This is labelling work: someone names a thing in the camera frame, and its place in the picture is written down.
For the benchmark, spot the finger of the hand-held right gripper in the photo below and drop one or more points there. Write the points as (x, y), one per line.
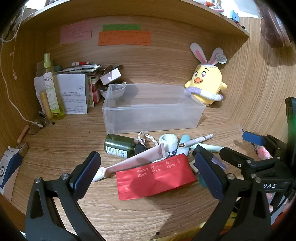
(233, 155)
(253, 138)

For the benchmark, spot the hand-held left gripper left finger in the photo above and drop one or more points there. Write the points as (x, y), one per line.
(86, 172)

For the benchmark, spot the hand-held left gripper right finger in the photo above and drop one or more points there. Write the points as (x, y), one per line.
(208, 176)

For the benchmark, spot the teal tape roll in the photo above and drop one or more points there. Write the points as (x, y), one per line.
(203, 182)

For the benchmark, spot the small pink item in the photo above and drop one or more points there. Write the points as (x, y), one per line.
(263, 153)

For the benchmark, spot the slim mint green pen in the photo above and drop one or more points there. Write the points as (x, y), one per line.
(208, 147)

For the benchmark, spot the dark green bottle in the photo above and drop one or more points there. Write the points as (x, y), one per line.
(118, 144)

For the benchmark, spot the dark blue tube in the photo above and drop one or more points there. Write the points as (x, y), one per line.
(172, 154)

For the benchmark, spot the pink squeeze tube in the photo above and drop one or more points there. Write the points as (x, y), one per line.
(129, 162)

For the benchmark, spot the red foil pouch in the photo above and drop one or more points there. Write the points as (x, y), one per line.
(157, 180)

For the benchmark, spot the clear plastic storage box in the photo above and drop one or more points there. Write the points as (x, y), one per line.
(150, 115)

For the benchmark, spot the person's right hand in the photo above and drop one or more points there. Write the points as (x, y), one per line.
(270, 205)

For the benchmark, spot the lavender item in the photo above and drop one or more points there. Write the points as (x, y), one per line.
(218, 162)

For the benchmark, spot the white pen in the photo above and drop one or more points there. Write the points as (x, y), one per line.
(196, 140)

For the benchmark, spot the pale aqua tube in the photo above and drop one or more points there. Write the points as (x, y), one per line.
(185, 140)

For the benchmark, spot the white tape roll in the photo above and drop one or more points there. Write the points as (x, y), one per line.
(170, 144)

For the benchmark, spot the eyeglasses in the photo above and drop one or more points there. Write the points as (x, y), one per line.
(37, 126)

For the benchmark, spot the yellow chick plush toy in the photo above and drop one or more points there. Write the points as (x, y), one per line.
(205, 85)

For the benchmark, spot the wooden peg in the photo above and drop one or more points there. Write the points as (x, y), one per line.
(22, 134)

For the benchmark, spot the red fruit print box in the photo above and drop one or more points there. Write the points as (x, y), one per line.
(94, 95)

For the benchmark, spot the blue and white box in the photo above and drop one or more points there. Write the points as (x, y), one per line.
(9, 169)

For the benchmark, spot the yellow stick tube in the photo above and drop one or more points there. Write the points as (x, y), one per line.
(45, 104)

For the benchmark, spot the white paper box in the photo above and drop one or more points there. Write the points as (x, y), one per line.
(71, 92)

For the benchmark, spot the white bowl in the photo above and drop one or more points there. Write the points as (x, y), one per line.
(108, 93)

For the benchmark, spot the green spray bottle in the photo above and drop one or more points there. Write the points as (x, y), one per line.
(52, 92)

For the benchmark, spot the small white box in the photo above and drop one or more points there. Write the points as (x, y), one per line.
(111, 76)

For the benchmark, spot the stack of booklets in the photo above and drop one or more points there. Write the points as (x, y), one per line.
(78, 69)

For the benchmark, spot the red and white marker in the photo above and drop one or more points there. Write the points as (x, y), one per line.
(81, 63)

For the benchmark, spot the brown hanging item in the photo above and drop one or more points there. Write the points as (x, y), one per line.
(274, 27)

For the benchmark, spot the blue clip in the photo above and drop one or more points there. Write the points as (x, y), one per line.
(234, 15)

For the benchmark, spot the orange paper note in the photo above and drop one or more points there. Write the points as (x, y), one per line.
(124, 38)

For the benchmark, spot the pink paper note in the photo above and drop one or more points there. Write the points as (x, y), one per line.
(75, 32)

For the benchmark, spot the green paper note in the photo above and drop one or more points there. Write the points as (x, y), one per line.
(121, 27)

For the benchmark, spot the wooden shelf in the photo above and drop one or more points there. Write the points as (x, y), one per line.
(161, 9)

